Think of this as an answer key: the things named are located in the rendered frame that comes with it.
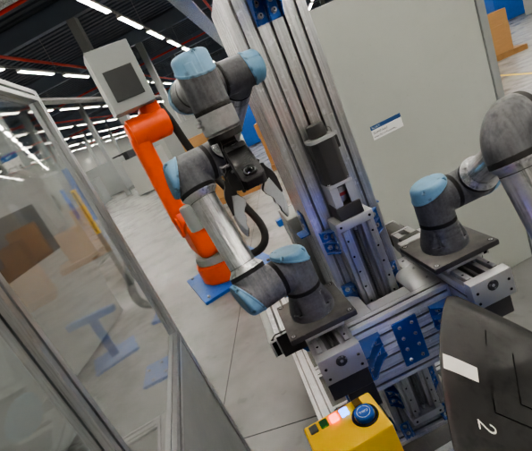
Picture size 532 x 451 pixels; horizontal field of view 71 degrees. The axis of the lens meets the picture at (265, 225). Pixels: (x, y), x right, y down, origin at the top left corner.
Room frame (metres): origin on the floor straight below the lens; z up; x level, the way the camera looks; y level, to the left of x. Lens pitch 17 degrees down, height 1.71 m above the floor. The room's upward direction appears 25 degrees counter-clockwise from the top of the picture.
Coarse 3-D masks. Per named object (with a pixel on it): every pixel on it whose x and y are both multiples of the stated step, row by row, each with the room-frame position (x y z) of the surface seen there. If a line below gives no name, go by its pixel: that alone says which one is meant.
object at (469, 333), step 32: (448, 320) 0.32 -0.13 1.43; (480, 320) 0.33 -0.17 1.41; (448, 352) 0.29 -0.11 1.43; (480, 352) 0.29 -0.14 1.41; (512, 352) 0.29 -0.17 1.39; (448, 384) 0.26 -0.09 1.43; (480, 384) 0.26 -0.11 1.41; (512, 384) 0.26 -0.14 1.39; (448, 416) 0.23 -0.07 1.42; (512, 416) 0.23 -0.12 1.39; (480, 448) 0.21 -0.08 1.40; (512, 448) 0.21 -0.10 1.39
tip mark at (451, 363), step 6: (444, 354) 0.28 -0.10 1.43; (444, 360) 0.28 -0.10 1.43; (450, 360) 0.28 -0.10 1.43; (456, 360) 0.28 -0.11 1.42; (444, 366) 0.27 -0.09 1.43; (450, 366) 0.27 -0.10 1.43; (456, 366) 0.27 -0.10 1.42; (462, 366) 0.27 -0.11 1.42; (468, 366) 0.27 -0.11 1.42; (456, 372) 0.27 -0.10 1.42; (462, 372) 0.27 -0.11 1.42; (468, 372) 0.27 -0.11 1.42; (474, 372) 0.27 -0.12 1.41; (474, 378) 0.26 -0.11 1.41
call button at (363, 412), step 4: (360, 404) 0.61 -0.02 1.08; (364, 404) 0.61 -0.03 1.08; (368, 404) 0.60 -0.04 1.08; (356, 408) 0.61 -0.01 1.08; (360, 408) 0.60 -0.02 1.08; (364, 408) 0.60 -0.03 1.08; (368, 408) 0.60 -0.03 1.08; (372, 408) 0.59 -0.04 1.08; (356, 412) 0.60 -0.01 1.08; (360, 412) 0.60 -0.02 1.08; (364, 412) 0.59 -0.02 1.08; (368, 412) 0.59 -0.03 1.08; (372, 412) 0.58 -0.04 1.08; (356, 416) 0.59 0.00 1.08; (360, 416) 0.59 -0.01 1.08; (364, 416) 0.58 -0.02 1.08; (368, 416) 0.58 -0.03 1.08; (372, 416) 0.58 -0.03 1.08; (360, 420) 0.58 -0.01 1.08; (364, 420) 0.58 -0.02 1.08; (368, 420) 0.57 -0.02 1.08
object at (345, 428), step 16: (368, 400) 0.62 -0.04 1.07; (352, 416) 0.60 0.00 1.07; (384, 416) 0.57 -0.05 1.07; (320, 432) 0.60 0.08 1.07; (336, 432) 0.58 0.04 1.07; (352, 432) 0.57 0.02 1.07; (368, 432) 0.55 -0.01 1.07; (384, 432) 0.55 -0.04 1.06; (320, 448) 0.57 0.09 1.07; (336, 448) 0.55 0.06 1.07; (352, 448) 0.54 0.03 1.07; (368, 448) 0.54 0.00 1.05; (384, 448) 0.54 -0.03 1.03; (400, 448) 0.55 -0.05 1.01
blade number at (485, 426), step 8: (472, 416) 0.23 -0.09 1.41; (480, 416) 0.23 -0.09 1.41; (488, 416) 0.23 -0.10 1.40; (480, 424) 0.23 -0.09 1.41; (488, 424) 0.23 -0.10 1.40; (496, 424) 0.23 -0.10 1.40; (480, 432) 0.22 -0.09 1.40; (488, 432) 0.22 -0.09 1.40; (496, 432) 0.22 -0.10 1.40; (496, 440) 0.22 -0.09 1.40; (504, 440) 0.22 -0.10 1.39
